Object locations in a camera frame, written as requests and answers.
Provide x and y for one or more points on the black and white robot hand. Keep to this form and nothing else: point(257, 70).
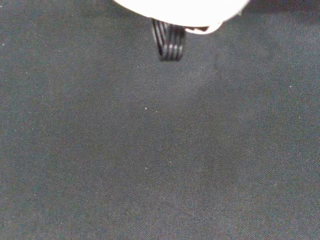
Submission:
point(180, 12)

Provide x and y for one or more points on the black bench cloth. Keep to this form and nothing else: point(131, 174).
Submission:
point(150, 150)

